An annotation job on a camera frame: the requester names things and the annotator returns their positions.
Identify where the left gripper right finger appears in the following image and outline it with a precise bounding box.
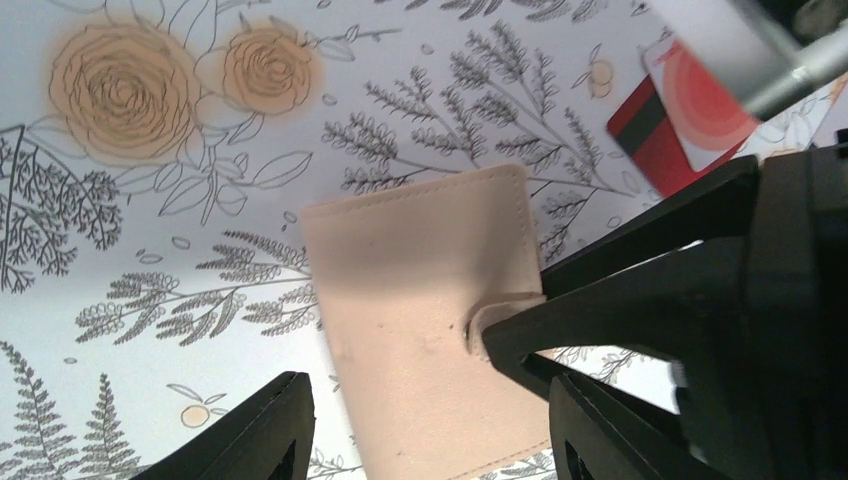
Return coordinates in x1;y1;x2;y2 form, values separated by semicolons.
549;372;725;480

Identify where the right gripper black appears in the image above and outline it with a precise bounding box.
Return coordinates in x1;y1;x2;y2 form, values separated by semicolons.
482;144;847;479

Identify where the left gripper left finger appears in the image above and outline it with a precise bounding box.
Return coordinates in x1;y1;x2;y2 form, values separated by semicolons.
135;371;315;480

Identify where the beige card holder wallet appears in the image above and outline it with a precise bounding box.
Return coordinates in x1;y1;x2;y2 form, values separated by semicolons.
301;164;550;479

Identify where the clear card red dot right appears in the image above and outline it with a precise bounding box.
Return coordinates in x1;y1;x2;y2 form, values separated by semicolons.
643;36;760;172

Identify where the red card centre pile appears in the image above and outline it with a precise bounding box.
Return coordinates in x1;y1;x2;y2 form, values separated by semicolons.
607;77;742;197

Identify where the floral patterned table mat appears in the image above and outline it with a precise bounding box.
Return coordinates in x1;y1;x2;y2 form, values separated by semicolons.
0;0;848;480

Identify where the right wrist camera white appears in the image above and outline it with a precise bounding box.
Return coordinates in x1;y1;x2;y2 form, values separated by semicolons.
649;0;847;120

